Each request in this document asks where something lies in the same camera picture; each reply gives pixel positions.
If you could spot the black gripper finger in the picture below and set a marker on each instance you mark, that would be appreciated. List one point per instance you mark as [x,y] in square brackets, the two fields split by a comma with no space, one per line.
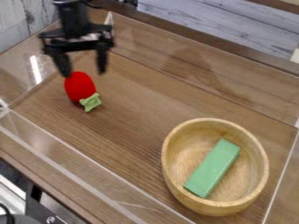
[62,64]
[101,60]

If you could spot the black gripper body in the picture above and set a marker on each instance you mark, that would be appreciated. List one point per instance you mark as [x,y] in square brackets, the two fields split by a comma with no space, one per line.
[77,34]

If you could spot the red plush strawberry toy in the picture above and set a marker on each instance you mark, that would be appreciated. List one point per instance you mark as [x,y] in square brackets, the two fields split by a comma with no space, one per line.
[81,91]

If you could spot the clear acrylic tray walls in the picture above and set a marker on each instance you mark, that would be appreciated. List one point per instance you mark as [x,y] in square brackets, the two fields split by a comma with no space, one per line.
[96,160]

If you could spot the wooden bowl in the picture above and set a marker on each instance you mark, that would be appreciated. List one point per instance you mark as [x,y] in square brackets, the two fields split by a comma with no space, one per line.
[185,147]

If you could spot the green rectangular block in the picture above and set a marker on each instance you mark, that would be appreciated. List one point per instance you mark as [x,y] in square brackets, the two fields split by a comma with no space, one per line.
[206,175]

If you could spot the clear acrylic corner bracket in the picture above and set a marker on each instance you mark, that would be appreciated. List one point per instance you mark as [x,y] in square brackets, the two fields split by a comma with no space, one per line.
[109,19]

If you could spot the black metal table bracket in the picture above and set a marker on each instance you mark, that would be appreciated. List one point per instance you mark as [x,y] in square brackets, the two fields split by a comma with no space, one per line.
[36,210]

